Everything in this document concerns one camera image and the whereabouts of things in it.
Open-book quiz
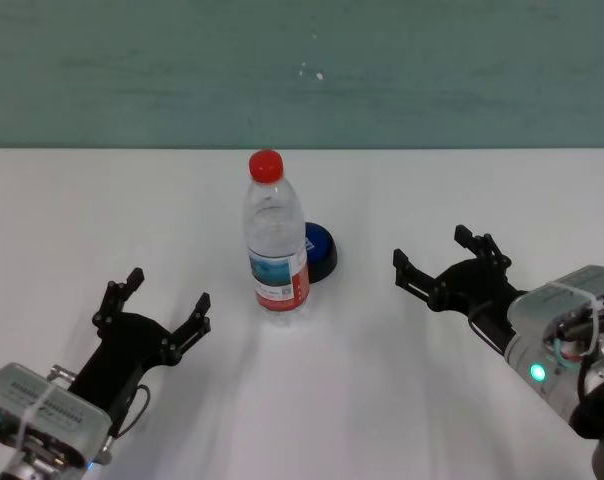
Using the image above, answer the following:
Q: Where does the clear water bottle red cap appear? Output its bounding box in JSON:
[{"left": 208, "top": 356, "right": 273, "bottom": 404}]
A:
[{"left": 241, "top": 148, "right": 313, "bottom": 326}]

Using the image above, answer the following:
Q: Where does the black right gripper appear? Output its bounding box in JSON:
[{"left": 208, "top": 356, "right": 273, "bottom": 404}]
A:
[{"left": 392, "top": 224, "right": 528, "bottom": 351}]

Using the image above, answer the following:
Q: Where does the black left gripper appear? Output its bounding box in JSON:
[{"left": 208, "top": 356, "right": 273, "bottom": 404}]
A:
[{"left": 69, "top": 267, "right": 212, "bottom": 436}]

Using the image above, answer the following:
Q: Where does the thin black cable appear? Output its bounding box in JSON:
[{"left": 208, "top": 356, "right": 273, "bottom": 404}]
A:
[
  {"left": 469, "top": 299, "right": 513, "bottom": 357},
  {"left": 109, "top": 383, "right": 153, "bottom": 442}
]

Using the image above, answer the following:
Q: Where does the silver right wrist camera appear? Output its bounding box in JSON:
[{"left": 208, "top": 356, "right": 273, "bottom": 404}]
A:
[{"left": 506, "top": 264, "right": 604, "bottom": 351}]

